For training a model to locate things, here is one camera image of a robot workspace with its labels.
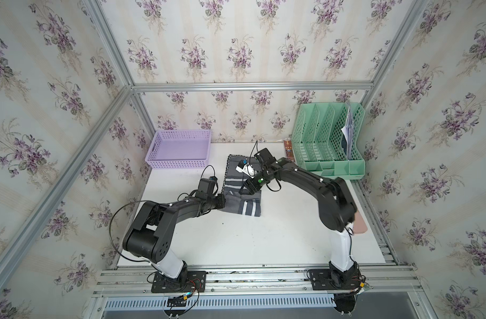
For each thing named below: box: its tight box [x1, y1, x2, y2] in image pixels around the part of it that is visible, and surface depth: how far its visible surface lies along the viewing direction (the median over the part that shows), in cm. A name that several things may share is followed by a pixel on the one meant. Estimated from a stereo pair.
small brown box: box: [283, 139, 296, 163], surface depth 117 cm
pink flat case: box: [353, 210, 368, 234], surface depth 88 cm
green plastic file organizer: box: [290, 102, 366, 180], surface depth 107 cm
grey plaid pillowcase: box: [222, 154, 262, 217], surface depth 92 cm
